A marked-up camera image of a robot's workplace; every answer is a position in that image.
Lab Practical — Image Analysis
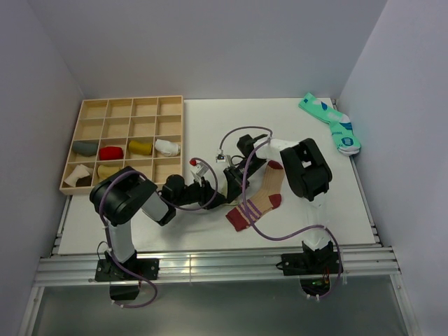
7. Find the wooden compartment tray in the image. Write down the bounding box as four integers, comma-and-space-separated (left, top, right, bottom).
59, 96, 183, 195

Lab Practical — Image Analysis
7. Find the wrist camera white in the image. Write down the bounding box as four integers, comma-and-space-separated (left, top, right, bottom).
216, 148, 232, 166
189, 158, 210, 183

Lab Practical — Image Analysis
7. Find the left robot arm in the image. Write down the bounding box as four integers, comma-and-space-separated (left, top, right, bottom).
89, 166, 227, 279

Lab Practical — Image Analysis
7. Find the purple cable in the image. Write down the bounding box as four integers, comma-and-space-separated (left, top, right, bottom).
96, 159, 220, 309
218, 125, 346, 300

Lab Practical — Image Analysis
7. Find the tan maroon striped sock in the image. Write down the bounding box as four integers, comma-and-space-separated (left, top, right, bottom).
225, 160, 285, 232

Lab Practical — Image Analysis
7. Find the teal patterned sock pair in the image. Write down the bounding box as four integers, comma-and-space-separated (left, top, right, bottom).
299, 93, 361, 156

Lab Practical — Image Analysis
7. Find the red rolled sock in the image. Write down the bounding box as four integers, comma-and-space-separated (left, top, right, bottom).
99, 146, 124, 161

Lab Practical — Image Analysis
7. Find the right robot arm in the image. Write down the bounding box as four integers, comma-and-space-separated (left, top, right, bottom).
226, 138, 337, 273

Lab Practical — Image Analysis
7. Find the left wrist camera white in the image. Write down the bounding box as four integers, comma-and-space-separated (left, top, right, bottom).
189, 158, 210, 183

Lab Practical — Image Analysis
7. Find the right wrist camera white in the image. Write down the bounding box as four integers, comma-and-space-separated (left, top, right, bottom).
216, 148, 232, 166

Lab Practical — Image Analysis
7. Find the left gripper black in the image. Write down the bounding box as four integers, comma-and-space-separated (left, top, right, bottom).
173, 176, 228, 210

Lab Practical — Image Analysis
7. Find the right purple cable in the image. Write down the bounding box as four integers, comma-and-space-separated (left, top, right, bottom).
218, 125, 346, 300

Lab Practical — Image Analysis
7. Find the mustard yellow rolled sock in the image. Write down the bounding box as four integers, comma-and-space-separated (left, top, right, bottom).
128, 140, 153, 156

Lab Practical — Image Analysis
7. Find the aluminium frame rail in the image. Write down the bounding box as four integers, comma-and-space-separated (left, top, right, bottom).
18, 196, 421, 335

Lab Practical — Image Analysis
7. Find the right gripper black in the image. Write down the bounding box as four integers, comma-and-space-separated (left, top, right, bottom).
224, 158, 267, 203

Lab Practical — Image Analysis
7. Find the grey rolled sock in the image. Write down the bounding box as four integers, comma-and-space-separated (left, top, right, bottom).
72, 141, 99, 157

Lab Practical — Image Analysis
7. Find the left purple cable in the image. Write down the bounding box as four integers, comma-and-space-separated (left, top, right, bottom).
96, 159, 220, 309

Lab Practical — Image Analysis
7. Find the pale green ankle sock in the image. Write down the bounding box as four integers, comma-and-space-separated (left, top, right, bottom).
215, 183, 242, 207

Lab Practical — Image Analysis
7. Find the white and brown rolled sock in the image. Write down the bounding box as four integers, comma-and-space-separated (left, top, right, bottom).
64, 164, 93, 188

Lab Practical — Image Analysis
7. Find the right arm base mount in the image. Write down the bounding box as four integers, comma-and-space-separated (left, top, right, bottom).
276, 241, 344, 301

